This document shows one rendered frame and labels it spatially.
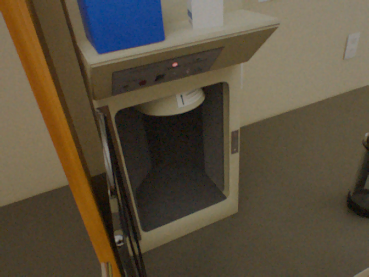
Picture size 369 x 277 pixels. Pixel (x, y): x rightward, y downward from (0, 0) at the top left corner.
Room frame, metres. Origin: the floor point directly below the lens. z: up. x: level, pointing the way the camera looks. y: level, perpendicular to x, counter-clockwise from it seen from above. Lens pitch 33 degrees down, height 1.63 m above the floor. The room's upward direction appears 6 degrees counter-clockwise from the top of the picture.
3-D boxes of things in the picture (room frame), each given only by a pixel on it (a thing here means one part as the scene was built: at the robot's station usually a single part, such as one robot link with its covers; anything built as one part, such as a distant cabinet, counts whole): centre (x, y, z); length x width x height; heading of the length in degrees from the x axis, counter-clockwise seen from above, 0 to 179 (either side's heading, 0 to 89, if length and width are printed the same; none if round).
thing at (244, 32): (0.51, -0.01, 1.46); 0.32 x 0.12 x 0.10; 111
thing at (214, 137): (0.67, 0.06, 1.19); 0.26 x 0.24 x 0.35; 111
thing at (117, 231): (0.34, 0.11, 1.19); 0.30 x 0.01 x 0.40; 14
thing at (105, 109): (0.50, 0.14, 1.19); 0.03 x 0.02 x 0.39; 111
